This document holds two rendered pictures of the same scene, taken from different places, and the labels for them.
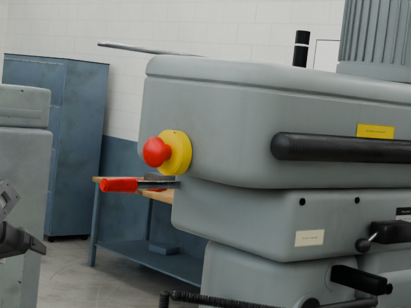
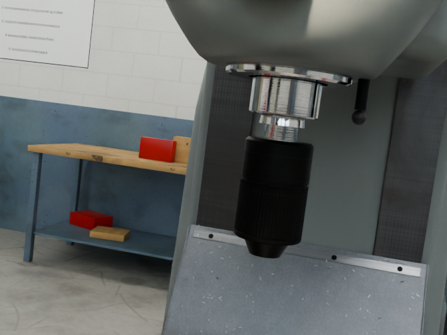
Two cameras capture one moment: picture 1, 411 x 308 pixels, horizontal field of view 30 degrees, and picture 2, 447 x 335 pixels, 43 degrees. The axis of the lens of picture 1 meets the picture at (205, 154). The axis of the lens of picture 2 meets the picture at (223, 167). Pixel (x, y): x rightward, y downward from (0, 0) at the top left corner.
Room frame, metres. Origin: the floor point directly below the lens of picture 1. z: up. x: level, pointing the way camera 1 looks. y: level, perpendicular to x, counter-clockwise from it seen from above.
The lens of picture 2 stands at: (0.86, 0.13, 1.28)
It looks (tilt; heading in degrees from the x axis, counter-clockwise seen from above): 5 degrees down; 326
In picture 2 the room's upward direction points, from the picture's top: 7 degrees clockwise
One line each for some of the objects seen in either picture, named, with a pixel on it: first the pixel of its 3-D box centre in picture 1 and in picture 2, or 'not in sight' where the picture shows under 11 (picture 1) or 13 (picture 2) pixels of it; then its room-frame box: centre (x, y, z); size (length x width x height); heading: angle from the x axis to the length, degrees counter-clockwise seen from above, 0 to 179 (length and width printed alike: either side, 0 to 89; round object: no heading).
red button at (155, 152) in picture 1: (158, 152); not in sight; (0.99, 0.06, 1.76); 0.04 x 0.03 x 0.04; 43
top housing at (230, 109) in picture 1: (298, 124); not in sight; (1.17, -0.14, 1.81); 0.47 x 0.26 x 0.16; 133
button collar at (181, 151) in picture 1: (172, 153); not in sight; (1.00, 0.04, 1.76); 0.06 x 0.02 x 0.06; 43
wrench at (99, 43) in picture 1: (169, 53); not in sight; (1.14, 0.07, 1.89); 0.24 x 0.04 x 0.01; 133
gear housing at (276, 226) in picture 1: (300, 208); not in sight; (1.19, -0.16, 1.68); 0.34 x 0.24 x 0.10; 133
